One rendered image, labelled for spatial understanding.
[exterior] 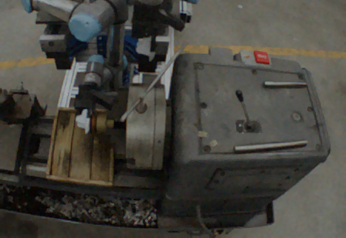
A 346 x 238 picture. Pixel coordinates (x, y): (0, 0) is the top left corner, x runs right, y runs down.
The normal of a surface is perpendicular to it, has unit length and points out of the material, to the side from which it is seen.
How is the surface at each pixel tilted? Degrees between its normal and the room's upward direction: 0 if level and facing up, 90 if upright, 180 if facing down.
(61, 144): 0
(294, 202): 0
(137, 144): 50
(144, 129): 33
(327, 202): 0
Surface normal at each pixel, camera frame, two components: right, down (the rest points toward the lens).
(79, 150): 0.11, -0.54
